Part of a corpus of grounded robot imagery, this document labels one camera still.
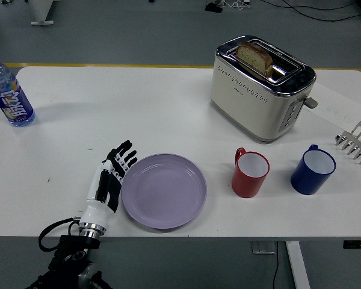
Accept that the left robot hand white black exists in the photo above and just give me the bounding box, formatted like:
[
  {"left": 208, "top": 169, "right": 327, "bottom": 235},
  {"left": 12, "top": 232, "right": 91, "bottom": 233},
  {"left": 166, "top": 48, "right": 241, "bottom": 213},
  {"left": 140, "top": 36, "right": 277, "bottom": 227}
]
[{"left": 79, "top": 139, "right": 138, "bottom": 230}]

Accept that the purple plate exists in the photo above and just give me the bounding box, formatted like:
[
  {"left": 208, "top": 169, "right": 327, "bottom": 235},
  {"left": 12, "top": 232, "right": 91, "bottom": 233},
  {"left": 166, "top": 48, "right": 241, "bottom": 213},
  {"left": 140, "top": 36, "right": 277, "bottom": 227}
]
[{"left": 121, "top": 153, "right": 208, "bottom": 231}]

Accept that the blue drink bottle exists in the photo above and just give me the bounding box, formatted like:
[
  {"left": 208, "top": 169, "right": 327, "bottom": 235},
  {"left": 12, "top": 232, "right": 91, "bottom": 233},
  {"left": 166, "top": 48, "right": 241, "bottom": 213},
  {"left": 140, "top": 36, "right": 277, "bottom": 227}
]
[{"left": 0, "top": 52, "right": 36, "bottom": 128}]

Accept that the red mug white inside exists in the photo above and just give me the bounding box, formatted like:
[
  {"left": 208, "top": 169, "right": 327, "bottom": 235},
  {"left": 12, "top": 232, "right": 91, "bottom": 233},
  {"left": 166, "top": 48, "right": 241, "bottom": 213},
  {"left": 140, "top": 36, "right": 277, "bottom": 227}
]
[{"left": 231, "top": 147, "right": 271, "bottom": 199}]

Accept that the grey box under table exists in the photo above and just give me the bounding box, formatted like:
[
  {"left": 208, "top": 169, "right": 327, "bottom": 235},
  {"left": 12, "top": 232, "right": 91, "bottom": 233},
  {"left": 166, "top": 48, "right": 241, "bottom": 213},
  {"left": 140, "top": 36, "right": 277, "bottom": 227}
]
[{"left": 251, "top": 240, "right": 278, "bottom": 255}]

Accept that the cream and chrome toaster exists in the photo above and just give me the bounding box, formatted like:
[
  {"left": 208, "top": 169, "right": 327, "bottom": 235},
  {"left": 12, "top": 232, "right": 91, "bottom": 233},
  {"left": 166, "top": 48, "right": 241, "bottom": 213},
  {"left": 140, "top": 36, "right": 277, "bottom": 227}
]
[{"left": 209, "top": 35, "right": 318, "bottom": 144}]

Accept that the white furniture foot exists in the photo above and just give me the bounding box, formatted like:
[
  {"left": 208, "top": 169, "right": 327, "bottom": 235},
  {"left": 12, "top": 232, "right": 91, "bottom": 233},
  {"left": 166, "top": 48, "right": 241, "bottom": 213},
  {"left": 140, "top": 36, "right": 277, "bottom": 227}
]
[{"left": 25, "top": 0, "right": 55, "bottom": 26}]

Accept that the white table leg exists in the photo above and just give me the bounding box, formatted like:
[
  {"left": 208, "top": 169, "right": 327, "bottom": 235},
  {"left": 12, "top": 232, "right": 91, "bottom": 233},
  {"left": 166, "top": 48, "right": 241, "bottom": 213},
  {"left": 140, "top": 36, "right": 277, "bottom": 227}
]
[{"left": 285, "top": 240, "right": 310, "bottom": 289}]

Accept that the blue mug white inside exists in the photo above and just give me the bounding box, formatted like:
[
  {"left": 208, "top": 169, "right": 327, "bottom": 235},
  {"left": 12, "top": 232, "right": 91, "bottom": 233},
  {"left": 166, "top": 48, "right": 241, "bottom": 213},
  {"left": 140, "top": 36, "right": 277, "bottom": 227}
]
[{"left": 290, "top": 144, "right": 337, "bottom": 196}]

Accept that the bread slice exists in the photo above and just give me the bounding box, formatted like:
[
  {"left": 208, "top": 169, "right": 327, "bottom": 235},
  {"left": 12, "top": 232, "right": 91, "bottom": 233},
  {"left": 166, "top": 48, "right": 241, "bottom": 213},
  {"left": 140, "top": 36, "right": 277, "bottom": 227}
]
[{"left": 235, "top": 42, "right": 273, "bottom": 76}]

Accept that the black power adapter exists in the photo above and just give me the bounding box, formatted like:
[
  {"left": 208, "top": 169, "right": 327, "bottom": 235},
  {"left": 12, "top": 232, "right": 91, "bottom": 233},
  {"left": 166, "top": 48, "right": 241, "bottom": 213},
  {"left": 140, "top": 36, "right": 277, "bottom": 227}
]
[{"left": 204, "top": 2, "right": 223, "bottom": 13}]

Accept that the white paper sheet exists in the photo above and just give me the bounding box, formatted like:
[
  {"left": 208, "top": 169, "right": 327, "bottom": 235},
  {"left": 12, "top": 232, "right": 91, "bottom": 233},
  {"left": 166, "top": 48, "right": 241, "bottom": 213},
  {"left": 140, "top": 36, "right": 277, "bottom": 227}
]
[{"left": 302, "top": 80, "right": 361, "bottom": 133}]

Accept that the black cable under table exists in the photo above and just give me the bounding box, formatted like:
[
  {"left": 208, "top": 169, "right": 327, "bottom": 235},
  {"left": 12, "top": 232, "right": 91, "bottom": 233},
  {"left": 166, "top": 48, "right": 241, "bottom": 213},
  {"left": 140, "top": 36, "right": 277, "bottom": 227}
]
[{"left": 270, "top": 252, "right": 280, "bottom": 289}]

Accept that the white cable bundle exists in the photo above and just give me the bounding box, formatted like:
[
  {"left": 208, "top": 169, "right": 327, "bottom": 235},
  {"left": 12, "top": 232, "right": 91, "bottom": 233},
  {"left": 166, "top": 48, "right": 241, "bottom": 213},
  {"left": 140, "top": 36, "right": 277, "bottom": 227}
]
[{"left": 221, "top": 0, "right": 250, "bottom": 9}]

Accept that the black floor cable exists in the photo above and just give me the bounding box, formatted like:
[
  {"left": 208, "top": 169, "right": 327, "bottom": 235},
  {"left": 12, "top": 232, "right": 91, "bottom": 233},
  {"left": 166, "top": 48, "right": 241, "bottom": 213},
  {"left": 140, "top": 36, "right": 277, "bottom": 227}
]
[{"left": 258, "top": 0, "right": 361, "bottom": 23}]

